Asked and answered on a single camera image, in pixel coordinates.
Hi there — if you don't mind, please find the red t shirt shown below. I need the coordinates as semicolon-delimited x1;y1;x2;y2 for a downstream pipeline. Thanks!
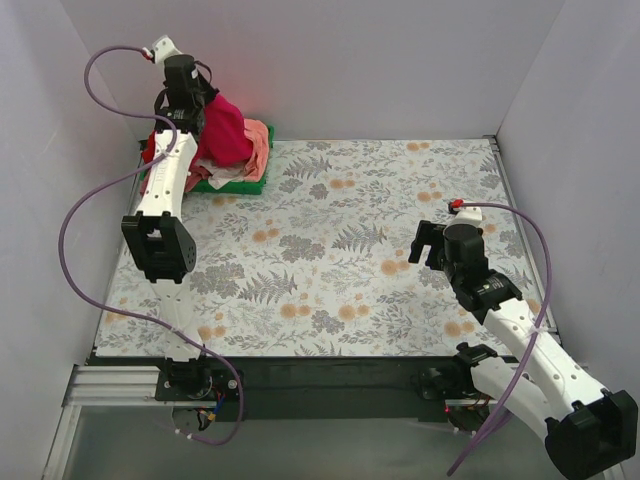
141;131;156;164

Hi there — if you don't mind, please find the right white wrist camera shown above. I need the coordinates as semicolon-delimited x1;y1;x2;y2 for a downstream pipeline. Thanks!
447;199;483;228

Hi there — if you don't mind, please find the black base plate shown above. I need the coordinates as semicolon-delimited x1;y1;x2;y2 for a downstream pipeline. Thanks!
155;356;493;430

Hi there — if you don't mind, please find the magenta t shirt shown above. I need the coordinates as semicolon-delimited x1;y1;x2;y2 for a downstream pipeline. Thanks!
196;93;253;168

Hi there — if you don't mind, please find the salmon pink t shirt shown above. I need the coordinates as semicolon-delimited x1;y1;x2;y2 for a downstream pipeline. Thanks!
244;119;271;183

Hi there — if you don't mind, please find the green plastic basket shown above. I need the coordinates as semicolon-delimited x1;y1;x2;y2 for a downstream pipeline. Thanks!
138;122;277;197

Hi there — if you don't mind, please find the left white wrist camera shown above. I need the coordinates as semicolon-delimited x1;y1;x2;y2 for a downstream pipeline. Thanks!
142;35;182;68

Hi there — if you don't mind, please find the white t shirt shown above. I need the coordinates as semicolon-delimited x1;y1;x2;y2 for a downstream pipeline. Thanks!
188;159;245;190

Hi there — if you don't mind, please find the aluminium frame rail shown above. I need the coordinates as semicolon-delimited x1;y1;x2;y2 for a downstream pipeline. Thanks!
42;363;166;480

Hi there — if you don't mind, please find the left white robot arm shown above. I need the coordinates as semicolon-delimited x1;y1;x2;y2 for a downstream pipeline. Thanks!
121;53;215;400

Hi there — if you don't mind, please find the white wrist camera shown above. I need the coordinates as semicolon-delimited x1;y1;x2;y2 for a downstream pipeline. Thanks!
142;35;182;68
447;199;483;228

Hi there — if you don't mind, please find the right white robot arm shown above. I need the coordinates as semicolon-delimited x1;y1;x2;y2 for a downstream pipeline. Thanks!
409;221;639;479

